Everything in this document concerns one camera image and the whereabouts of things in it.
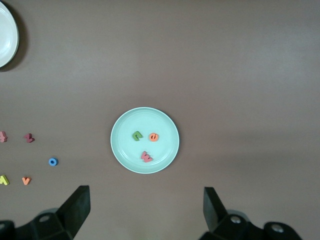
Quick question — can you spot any red foam letter w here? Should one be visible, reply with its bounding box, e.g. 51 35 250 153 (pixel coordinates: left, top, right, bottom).
140 150 154 163

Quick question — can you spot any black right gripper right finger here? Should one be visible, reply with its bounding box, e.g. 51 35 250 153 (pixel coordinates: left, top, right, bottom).
199 186 303 240

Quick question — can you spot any cream white plate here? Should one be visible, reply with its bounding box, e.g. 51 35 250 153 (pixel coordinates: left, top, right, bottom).
0 1 20 69

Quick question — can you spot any brown table cover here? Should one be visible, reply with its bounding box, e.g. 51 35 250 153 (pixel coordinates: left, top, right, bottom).
0 0 320 240

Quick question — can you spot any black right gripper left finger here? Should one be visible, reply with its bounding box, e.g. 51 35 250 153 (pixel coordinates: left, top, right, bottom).
0 185 91 240

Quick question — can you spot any pale green plate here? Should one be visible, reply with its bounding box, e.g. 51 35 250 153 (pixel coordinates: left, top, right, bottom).
110 107 180 175

